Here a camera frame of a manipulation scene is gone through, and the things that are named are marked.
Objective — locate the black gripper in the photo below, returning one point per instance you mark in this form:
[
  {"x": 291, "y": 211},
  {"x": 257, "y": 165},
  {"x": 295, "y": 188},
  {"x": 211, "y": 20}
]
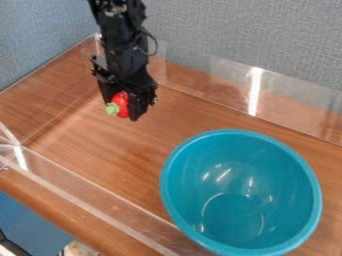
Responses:
[{"x": 138, "y": 84}]

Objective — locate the red toy strawberry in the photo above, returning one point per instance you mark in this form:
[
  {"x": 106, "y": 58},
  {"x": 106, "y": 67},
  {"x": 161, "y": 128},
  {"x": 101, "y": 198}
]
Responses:
[{"x": 118, "y": 106}]

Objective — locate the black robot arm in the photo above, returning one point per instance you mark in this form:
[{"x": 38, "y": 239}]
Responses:
[{"x": 124, "y": 36}]

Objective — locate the blue plastic bowl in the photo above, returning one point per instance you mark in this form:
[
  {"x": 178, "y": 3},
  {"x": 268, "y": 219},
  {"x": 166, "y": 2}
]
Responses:
[{"x": 241, "y": 193}]

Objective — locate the clear acrylic left barrier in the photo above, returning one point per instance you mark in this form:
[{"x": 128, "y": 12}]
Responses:
[{"x": 25, "y": 55}]

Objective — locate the clear acrylic barrier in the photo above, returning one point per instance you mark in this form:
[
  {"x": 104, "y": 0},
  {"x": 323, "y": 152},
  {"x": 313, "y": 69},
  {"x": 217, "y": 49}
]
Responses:
[
  {"x": 287, "y": 101},
  {"x": 120, "y": 228},
  {"x": 25, "y": 55}
]

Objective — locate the clear acrylic front barrier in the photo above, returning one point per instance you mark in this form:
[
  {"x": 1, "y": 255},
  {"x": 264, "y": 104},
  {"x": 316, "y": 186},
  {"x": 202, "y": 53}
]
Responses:
[{"x": 120, "y": 228}]

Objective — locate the clear acrylic back barrier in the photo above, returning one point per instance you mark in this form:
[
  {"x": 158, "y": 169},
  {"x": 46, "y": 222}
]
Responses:
[{"x": 287, "y": 101}]

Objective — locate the clear acrylic left bracket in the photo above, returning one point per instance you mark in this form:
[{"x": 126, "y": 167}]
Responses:
[{"x": 11, "y": 149}]

